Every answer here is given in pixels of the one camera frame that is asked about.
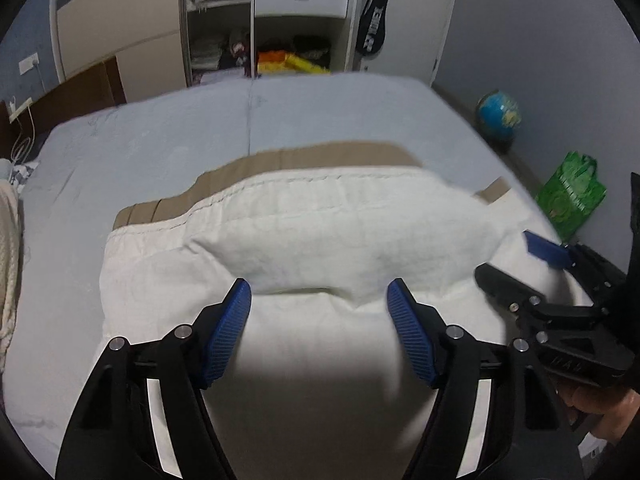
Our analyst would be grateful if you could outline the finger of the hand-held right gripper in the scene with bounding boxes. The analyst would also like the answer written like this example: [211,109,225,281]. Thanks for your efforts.
[474,264,551,318]
[522,230,628,306]

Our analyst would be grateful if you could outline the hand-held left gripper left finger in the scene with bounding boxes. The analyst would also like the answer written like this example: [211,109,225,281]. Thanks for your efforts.
[55,277,253,480]

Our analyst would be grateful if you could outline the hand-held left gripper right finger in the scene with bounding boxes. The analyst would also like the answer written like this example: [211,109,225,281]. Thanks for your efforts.
[386,277,586,480]

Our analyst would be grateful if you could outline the white pillow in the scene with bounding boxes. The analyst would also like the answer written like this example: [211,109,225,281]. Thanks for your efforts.
[99,141,596,480]

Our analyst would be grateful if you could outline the person's right hand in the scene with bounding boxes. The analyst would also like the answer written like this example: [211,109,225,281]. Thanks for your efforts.
[557,380,640,446]

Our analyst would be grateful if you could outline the green plastic bag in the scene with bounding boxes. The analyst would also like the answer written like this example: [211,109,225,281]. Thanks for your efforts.
[536,151,607,241]

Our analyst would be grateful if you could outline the blue globe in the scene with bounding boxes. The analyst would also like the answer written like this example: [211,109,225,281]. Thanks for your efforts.
[475,90,522,143]

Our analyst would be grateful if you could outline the bed with grey-blue sheet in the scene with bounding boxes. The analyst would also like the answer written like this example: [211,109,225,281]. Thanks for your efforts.
[0,72,566,480]

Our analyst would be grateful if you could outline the cream quilted blanket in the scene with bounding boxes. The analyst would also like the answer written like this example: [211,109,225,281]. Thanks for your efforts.
[0,180,23,376]

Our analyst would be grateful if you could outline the yellow and orange toy boxes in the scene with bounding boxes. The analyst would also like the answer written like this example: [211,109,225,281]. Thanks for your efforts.
[256,50,331,76]

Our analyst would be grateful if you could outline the black racket bag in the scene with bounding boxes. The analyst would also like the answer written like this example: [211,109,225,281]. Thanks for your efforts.
[354,0,392,56]

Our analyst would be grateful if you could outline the brown wooden headboard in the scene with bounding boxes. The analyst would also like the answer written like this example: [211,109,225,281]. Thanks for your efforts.
[0,55,126,126]

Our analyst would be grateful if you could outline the white wardrobe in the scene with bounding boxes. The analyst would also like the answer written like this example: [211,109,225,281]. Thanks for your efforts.
[50,0,463,91]

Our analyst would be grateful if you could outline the white cable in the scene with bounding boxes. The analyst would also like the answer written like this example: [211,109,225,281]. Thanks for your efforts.
[10,107,36,166]

